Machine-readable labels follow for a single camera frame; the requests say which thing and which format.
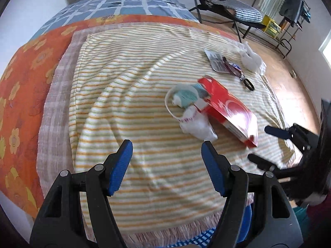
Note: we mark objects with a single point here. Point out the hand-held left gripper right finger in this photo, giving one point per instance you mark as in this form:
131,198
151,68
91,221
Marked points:
213,168

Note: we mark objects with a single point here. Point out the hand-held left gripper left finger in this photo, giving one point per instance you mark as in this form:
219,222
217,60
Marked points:
120,168

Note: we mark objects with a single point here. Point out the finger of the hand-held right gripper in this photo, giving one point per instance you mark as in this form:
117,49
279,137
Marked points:
261,161
276,132

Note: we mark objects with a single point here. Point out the red carton box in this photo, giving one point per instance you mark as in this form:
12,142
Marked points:
232,111

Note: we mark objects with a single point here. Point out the blue plastic basket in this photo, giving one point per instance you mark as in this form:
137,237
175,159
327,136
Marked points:
204,237

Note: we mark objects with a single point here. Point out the person's teal clothing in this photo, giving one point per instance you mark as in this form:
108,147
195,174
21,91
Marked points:
301,219

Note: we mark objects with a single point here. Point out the yellow striped towel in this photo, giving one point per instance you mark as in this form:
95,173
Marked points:
129,95

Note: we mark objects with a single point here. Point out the red blue snack wrapper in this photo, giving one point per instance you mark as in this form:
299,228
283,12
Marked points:
232,68

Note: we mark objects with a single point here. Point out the silver foil packet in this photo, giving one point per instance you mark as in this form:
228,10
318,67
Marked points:
217,62

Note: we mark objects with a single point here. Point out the black drying rack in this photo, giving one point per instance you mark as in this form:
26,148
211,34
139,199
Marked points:
287,36

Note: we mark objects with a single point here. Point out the window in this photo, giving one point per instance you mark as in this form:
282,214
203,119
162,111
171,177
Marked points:
326,47

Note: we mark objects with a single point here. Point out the yellow plastic crate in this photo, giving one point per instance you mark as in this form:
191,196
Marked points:
271,25

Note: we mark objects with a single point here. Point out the checked chair cushion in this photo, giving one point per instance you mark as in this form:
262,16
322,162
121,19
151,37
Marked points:
243,11

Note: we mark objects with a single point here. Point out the orange floral bed sheet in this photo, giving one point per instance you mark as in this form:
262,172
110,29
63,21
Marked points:
25,82

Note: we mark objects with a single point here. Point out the dark grey hanging garment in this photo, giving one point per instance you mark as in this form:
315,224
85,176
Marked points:
291,5

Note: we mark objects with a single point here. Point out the blue checked bedding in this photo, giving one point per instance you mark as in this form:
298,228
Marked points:
116,5

